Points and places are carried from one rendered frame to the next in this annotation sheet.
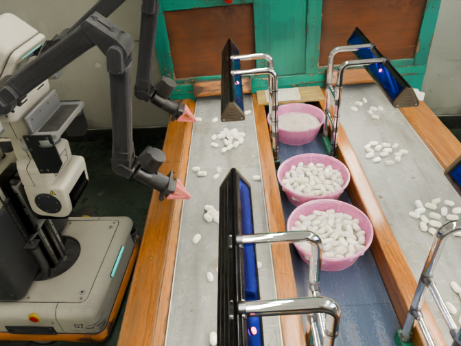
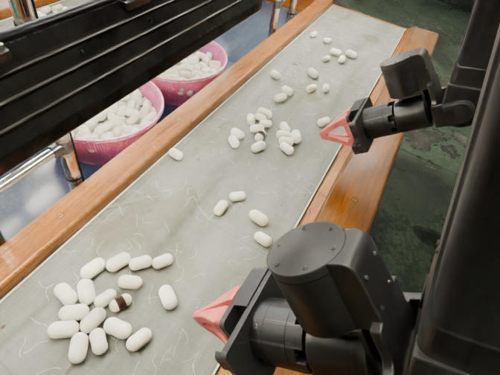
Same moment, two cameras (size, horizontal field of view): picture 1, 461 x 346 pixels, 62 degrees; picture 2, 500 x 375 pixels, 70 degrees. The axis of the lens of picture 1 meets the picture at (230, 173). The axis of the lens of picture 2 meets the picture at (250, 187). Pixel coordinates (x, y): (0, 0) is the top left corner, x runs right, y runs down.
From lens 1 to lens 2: 1.70 m
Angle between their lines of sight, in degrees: 95
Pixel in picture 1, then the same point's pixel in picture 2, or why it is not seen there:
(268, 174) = (158, 137)
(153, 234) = (381, 145)
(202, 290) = (336, 87)
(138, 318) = not seen: hidden behind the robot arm
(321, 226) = (175, 69)
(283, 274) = (260, 53)
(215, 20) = not seen: outside the picture
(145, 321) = not seen: hidden behind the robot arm
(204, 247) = (316, 115)
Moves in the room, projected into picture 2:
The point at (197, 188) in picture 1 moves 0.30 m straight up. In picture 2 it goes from (283, 198) to (330, 49)
